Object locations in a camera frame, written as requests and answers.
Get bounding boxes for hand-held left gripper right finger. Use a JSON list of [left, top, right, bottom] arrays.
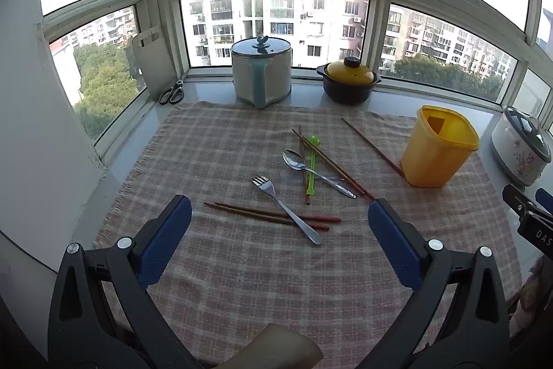
[[358, 198, 513, 369]]

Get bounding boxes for yellow plastic container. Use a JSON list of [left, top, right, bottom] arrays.
[[400, 105, 481, 188]]

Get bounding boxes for white electric pot teal handle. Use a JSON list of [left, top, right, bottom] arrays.
[[230, 35, 293, 109]]

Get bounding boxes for metal spoon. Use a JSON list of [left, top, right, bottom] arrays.
[[282, 149, 357, 199]]

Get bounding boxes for person's right forearm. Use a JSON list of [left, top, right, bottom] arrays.
[[510, 257, 553, 339]]

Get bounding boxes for yellow casserole lid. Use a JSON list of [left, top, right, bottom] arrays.
[[325, 57, 376, 84]]

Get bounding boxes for green plastic spoon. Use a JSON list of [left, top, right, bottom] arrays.
[[305, 134, 321, 195]]

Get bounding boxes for metal fork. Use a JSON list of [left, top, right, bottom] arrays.
[[251, 175, 322, 245]]

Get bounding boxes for glass lid teal knob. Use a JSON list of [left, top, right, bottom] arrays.
[[231, 35, 293, 59]]

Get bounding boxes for checked tablecloth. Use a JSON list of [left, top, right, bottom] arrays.
[[93, 101, 523, 369]]

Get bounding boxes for white cutting board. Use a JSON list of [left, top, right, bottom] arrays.
[[132, 27, 182, 104]]

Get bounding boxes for slow cooker glass lid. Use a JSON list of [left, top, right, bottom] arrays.
[[503, 106, 551, 162]]

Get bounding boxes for black casserole pot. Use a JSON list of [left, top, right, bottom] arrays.
[[316, 64, 382, 106]]

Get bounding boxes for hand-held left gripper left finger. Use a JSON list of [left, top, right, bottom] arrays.
[[47, 195, 204, 369]]

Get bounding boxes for black kitchen scissors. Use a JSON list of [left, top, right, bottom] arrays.
[[158, 79, 186, 106]]

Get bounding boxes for white flower-print slow cooker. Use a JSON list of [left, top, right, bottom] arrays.
[[491, 105, 551, 187]]

